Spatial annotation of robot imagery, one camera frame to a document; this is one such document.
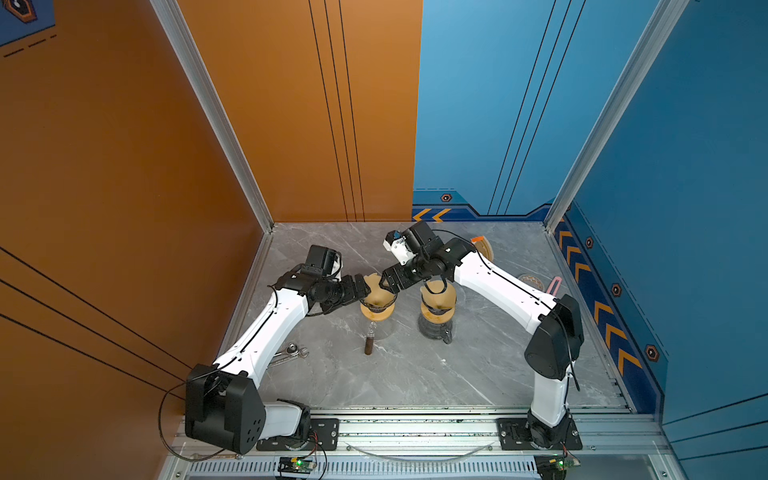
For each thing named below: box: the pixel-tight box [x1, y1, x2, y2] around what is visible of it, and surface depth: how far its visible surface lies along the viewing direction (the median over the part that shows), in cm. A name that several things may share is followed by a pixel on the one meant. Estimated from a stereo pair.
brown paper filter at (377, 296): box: [364, 272, 395, 307], surface depth 83 cm
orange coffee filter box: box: [471, 236, 495, 262], surface depth 104 cm
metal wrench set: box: [268, 342, 310, 368], surface depth 88 cm
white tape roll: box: [518, 274, 545, 292], surface depth 104 cm
